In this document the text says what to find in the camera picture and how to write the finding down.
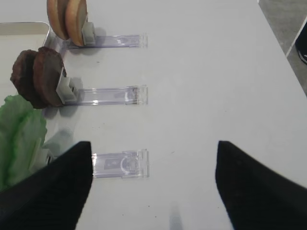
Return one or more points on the white metal tray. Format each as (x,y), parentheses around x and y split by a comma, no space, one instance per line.
(27,28)

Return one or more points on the top bun slice inner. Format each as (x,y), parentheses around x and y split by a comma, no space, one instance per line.
(56,10)

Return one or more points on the clear bun holder rail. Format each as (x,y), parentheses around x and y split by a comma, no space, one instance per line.
(91,40)

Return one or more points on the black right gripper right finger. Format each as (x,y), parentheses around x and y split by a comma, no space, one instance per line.
(255,197)

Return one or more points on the clear lettuce holder rail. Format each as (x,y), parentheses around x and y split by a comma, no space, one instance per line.
(120,164)

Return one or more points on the dark shoe on floor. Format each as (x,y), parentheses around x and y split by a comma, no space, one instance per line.
(301,44)

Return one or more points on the green lettuce leaf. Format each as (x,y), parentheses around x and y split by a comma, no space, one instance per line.
(22,131)

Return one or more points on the clear patty holder rail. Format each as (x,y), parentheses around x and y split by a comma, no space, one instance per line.
(71,95)

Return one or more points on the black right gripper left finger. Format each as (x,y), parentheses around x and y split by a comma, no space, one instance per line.
(52,198)

